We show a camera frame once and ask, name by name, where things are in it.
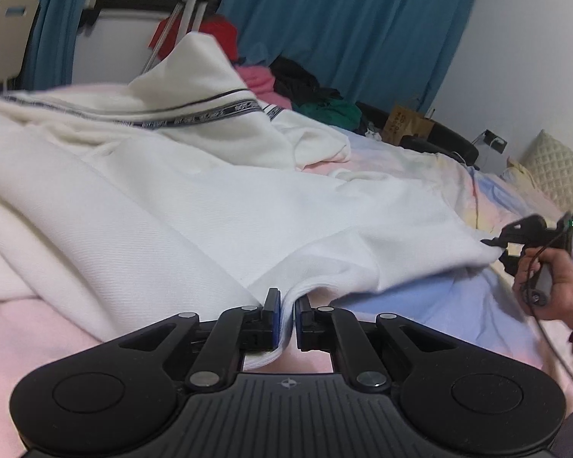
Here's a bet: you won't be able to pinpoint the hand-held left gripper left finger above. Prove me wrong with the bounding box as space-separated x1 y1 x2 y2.
118 289 282 390

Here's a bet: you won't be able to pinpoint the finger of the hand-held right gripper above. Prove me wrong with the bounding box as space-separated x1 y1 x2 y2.
480 216 546 250
498 248 523 278

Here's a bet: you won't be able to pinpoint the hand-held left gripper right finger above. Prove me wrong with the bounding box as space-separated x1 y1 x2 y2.
293 297 454 392

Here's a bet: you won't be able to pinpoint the white sweatpants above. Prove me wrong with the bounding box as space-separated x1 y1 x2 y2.
0 32 500 371

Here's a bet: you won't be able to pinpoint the black clothes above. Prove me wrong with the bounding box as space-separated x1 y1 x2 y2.
269 55 343 106

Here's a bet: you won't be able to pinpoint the person's right hand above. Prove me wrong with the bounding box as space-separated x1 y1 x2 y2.
512 247 573 321

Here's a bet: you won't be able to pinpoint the quilted cream headboard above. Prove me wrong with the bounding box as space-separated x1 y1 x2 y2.
524 129 573 226

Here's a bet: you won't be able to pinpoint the black leather sofa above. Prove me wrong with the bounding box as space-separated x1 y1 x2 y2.
357 102 481 171

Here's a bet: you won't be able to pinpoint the brown paper bag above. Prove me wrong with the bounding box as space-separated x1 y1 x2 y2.
381 102 436 148

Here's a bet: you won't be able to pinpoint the green garment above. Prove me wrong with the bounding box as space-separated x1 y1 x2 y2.
295 99 362 131

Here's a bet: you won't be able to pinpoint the wide blue curtain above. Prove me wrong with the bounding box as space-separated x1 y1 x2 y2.
216 0 484 129

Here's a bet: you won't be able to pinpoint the red garment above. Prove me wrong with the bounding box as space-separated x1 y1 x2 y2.
149 13 240 65

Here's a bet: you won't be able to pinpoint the silver tripod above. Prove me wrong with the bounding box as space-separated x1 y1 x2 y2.
140 0 217 77

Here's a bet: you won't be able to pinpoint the black window latch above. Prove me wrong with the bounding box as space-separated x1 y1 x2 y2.
78 6 99 32

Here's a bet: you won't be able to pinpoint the narrow blue curtain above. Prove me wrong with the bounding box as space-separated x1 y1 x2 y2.
0 0 102 90

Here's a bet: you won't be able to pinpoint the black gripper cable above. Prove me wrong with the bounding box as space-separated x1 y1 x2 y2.
520 236 573 399

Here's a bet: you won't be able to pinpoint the wall socket with charger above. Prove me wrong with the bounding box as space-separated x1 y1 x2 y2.
481 129 510 155

